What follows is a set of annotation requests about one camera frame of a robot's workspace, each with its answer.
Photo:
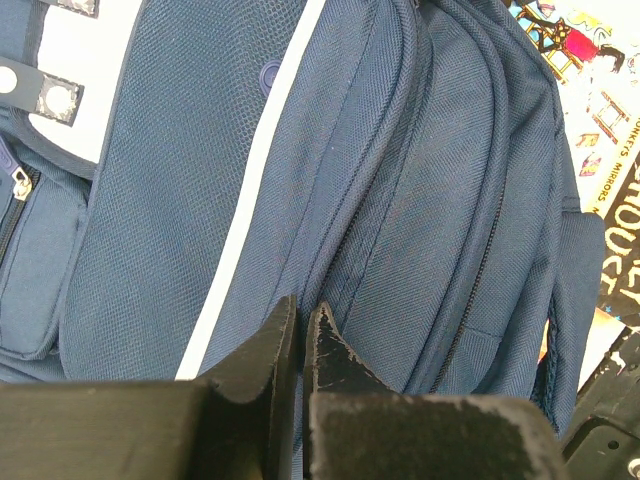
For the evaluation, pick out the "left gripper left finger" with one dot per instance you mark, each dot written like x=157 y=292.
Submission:
x=233 y=422

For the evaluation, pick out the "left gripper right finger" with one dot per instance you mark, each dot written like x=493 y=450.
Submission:
x=356 y=427

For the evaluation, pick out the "navy blue school backpack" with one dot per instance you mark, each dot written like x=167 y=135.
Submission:
x=189 y=163

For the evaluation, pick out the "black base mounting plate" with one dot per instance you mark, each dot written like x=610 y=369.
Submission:
x=602 y=442

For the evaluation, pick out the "black 169-storey treehouse book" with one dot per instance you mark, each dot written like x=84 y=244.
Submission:
x=592 y=47

